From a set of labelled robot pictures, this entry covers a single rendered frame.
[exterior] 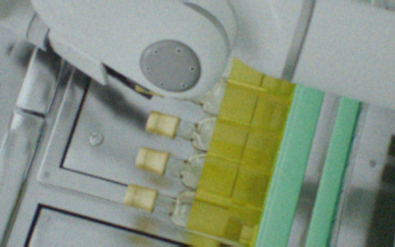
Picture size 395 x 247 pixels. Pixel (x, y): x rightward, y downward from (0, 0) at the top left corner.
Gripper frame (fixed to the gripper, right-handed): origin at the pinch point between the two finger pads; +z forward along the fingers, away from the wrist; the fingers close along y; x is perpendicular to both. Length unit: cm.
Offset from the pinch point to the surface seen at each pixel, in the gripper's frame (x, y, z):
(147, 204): -15.7, 1.4, 10.6
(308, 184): -3.9, 13.4, 28.4
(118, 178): -13.0, -12.5, 2.9
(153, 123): -5.2, 1.6, 5.0
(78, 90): -4.1, -11.9, -10.5
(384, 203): -1.4, 15.5, 37.6
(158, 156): -8.9, 1.5, 8.2
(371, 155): 3.3, 15.5, 33.3
